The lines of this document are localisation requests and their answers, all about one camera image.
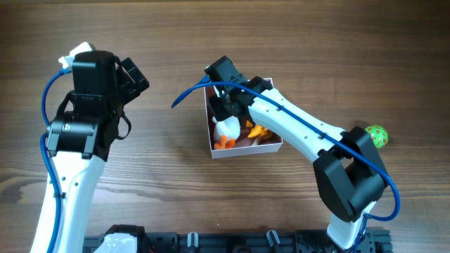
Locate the yellow rattle drum toy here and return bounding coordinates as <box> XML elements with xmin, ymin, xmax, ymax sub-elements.
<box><xmin>251</xmin><ymin>136</ymin><xmax>263</xmax><ymax>146</ymax></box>

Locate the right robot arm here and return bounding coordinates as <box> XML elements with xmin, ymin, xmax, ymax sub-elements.
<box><xmin>201</xmin><ymin>56</ymin><xmax>398</xmax><ymax>252</ymax></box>

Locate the green patterned ball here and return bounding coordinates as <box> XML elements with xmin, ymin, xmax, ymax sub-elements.
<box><xmin>365</xmin><ymin>125</ymin><xmax>388</xmax><ymax>149</ymax></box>

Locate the white box pink interior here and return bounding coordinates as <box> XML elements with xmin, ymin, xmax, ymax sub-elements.
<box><xmin>202</xmin><ymin>87</ymin><xmax>283</xmax><ymax>159</ymax></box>

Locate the white plush duck toy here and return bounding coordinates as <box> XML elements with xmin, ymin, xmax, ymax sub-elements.
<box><xmin>212</xmin><ymin>116</ymin><xmax>240</xmax><ymax>150</ymax></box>

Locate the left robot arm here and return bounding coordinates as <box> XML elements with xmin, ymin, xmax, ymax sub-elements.
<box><xmin>31</xmin><ymin>50</ymin><xmax>149</xmax><ymax>252</ymax></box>

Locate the right blue cable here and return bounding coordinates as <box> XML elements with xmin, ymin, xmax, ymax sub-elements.
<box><xmin>170</xmin><ymin>75</ymin><xmax>401</xmax><ymax>253</ymax></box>

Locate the left blue cable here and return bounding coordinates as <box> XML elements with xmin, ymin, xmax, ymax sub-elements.
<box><xmin>39</xmin><ymin>67</ymin><xmax>73</xmax><ymax>253</ymax></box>

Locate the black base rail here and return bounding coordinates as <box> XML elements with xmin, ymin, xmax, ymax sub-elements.
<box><xmin>82</xmin><ymin>228</ymin><xmax>393</xmax><ymax>253</ymax></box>

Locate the blue cable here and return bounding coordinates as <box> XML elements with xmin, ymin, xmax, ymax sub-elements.
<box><xmin>170</xmin><ymin>75</ymin><xmax>401</xmax><ymax>253</ymax></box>
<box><xmin>39</xmin><ymin>67</ymin><xmax>73</xmax><ymax>253</ymax></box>

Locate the orange dinosaur toy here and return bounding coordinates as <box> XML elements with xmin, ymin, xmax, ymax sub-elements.
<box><xmin>245</xmin><ymin>120</ymin><xmax>274</xmax><ymax>139</ymax></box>

